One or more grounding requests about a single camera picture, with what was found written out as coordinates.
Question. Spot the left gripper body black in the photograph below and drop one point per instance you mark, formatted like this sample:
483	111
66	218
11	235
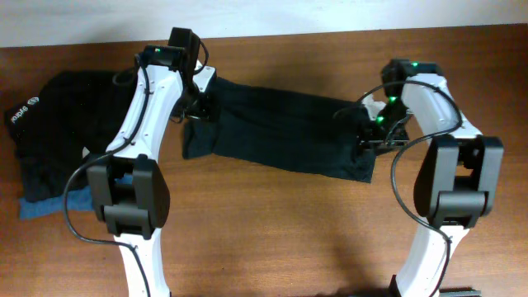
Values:
197	110

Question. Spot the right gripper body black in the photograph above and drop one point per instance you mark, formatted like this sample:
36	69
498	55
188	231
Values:
384	134

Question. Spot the dark green t-shirt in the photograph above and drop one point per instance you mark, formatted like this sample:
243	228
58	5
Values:
288	130

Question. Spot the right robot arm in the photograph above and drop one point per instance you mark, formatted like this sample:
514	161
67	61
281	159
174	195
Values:
456	184

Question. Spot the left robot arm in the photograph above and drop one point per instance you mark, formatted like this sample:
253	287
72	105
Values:
129	193

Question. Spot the black folded garment with logo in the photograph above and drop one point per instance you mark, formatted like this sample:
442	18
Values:
76	113

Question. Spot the blue denim jeans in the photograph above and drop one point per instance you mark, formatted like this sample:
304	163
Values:
79	200

